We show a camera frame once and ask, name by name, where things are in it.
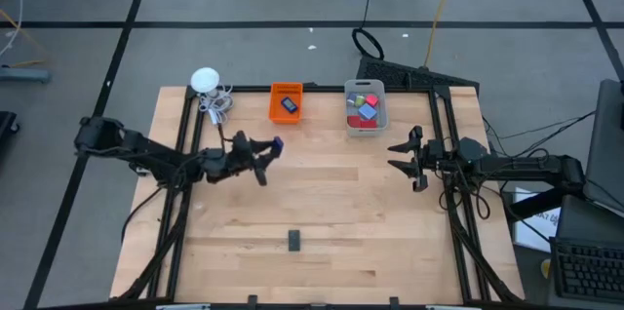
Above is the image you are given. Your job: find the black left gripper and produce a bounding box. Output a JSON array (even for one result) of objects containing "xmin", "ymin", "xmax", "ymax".
[{"xmin": 223, "ymin": 129, "xmax": 278, "ymax": 188}]

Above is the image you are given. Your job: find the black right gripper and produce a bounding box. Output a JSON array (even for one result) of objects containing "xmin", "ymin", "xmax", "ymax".
[{"xmin": 386, "ymin": 125, "xmax": 447, "ymax": 194}]

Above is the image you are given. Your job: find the light blue wall charger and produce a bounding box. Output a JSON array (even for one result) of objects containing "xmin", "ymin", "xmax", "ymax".
[{"xmin": 358, "ymin": 103, "xmax": 379, "ymax": 122}]

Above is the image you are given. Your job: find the clear plastic bin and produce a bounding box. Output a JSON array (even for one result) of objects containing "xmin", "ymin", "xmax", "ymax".
[{"xmin": 343, "ymin": 78, "xmax": 390, "ymax": 138}]

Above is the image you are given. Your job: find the orange slatted plastic basket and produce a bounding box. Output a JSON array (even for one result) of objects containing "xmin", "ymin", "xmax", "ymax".
[{"xmin": 268, "ymin": 81, "xmax": 305, "ymax": 126}]

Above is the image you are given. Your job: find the black perforated computer case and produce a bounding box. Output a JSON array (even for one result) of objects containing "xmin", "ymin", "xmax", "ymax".
[{"xmin": 355, "ymin": 55, "xmax": 482, "ymax": 93}]

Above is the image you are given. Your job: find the white bulb lamp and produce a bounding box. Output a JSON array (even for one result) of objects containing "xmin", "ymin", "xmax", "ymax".
[{"xmin": 189, "ymin": 66, "xmax": 221, "ymax": 96}]

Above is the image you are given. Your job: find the white paper sheet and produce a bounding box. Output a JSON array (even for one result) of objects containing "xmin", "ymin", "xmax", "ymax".
[{"xmin": 511, "ymin": 186, "xmax": 563, "ymax": 254}]

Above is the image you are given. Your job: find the dark grey desk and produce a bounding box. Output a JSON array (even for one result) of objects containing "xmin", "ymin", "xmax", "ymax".
[{"xmin": 544, "ymin": 194, "xmax": 624, "ymax": 310}]

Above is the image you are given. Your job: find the grey computer monitor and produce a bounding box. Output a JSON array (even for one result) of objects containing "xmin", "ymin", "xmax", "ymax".
[{"xmin": 581, "ymin": 78, "xmax": 624, "ymax": 219}]

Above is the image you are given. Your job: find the black keyboard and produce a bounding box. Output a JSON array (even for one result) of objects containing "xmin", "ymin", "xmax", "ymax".
[{"xmin": 549, "ymin": 236, "xmax": 624, "ymax": 307}]

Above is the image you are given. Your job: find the grey table foot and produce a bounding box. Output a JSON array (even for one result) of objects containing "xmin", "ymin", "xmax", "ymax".
[{"xmin": 0, "ymin": 65, "xmax": 53, "ymax": 85}]

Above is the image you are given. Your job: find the black chair base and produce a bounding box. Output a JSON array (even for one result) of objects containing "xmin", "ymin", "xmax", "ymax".
[{"xmin": 0, "ymin": 110, "xmax": 21, "ymax": 156}]

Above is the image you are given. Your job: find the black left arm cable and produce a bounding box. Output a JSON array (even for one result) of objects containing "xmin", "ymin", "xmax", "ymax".
[{"xmin": 119, "ymin": 122, "xmax": 230, "ymax": 244}]

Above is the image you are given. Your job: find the yellow cable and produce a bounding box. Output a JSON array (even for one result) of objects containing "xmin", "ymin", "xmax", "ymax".
[
  {"xmin": 0, "ymin": 7, "xmax": 51, "ymax": 69},
  {"xmin": 421, "ymin": 0, "xmax": 462, "ymax": 69}
]

